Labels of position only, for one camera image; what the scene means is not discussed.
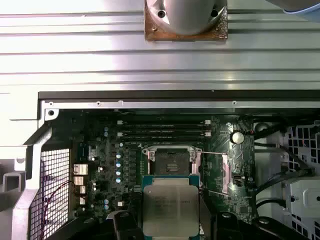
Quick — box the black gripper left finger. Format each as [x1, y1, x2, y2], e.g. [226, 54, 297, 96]
[106, 210, 145, 240]

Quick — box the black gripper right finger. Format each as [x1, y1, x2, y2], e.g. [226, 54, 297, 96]
[199, 211, 251, 240]

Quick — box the silver CPU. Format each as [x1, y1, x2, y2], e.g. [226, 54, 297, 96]
[141, 174, 201, 237]

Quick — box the metal socket cover frame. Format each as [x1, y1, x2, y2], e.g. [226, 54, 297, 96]
[199, 151, 232, 198]

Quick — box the CPU socket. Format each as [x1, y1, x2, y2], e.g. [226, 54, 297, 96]
[141, 146, 203, 177]

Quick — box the RAM slot with black clips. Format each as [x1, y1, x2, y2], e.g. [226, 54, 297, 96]
[122, 137, 208, 144]
[119, 125, 210, 132]

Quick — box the RAM slot with white clips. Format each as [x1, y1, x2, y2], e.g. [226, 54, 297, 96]
[118, 131, 211, 138]
[116, 119, 211, 126]

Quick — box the green motherboard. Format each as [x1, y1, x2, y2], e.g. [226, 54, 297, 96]
[71, 109, 256, 226]

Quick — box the perforated metal drive cage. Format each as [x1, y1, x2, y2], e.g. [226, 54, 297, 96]
[281, 124, 320, 240]

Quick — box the round silver coin battery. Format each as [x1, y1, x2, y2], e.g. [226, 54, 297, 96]
[229, 131, 245, 145]

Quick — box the black open PC case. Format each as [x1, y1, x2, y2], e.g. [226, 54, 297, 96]
[9, 91, 320, 240]

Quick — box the pale blue teach pendant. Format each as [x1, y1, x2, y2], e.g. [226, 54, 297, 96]
[283, 0, 320, 24]

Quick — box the black cable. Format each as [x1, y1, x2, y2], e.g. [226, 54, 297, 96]
[254, 139, 316, 176]
[255, 196, 286, 214]

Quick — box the black red fan wire bundle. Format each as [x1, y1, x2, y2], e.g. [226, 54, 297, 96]
[237, 115, 255, 135]

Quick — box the grey case latch handle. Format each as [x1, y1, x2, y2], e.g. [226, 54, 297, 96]
[0, 154, 27, 194]

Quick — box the brown square base plate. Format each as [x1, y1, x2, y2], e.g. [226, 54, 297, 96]
[143, 0, 229, 43]

